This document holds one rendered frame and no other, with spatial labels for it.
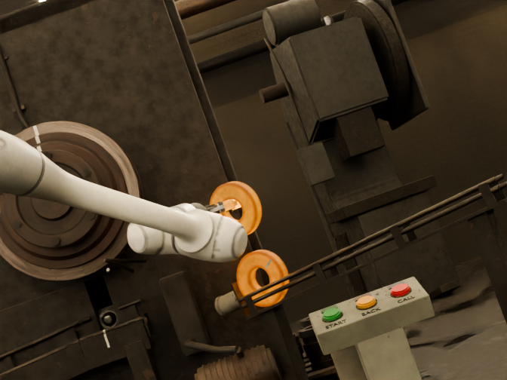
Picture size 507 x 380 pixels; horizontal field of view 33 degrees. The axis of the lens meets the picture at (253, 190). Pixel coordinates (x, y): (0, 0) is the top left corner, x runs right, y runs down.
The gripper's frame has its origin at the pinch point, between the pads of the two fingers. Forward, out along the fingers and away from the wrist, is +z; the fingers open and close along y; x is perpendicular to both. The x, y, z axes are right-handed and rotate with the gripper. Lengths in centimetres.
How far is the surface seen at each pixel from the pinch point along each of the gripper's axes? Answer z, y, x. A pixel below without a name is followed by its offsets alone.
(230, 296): -2.1, -11.0, -23.8
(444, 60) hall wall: 654, -156, 73
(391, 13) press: 452, -112, 106
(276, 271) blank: -1.4, 6.3, -21.4
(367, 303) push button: -38, 50, -30
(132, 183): -2.8, -29.0, 16.8
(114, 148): -3.2, -30.4, 28.3
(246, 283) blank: -1.4, -4.7, -21.9
